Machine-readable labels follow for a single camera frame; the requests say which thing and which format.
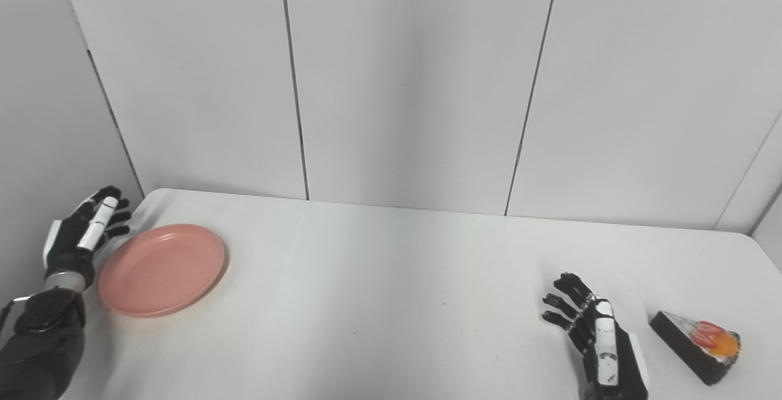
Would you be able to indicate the pink round plate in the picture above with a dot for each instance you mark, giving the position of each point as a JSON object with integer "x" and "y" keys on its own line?
{"x": 162, "y": 270}

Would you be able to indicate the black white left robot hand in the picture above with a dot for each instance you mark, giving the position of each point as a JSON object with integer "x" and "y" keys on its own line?
{"x": 70, "y": 247}

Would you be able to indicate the chocolate cake slice with fruit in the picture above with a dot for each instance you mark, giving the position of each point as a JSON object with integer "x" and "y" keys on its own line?
{"x": 693, "y": 345}

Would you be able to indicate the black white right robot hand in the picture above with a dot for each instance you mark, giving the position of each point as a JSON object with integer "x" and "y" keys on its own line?
{"x": 611, "y": 357}

